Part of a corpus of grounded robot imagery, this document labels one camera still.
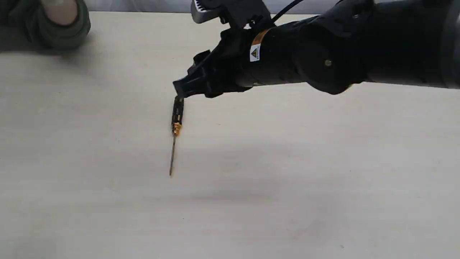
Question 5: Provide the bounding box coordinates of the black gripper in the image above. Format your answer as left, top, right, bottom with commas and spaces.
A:
173, 27, 274, 98

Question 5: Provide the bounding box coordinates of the black and gold screwdriver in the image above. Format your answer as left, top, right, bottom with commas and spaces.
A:
169, 96, 184, 177

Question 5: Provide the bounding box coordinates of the forearm in green sleeve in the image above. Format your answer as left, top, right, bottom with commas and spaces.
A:
0, 0, 91, 50

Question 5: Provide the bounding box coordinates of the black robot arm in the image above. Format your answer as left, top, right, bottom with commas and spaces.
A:
173, 0, 460, 98

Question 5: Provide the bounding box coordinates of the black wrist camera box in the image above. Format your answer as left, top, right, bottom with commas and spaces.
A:
190, 0, 271, 28

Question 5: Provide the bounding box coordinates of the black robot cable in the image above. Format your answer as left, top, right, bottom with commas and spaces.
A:
271, 0, 306, 22

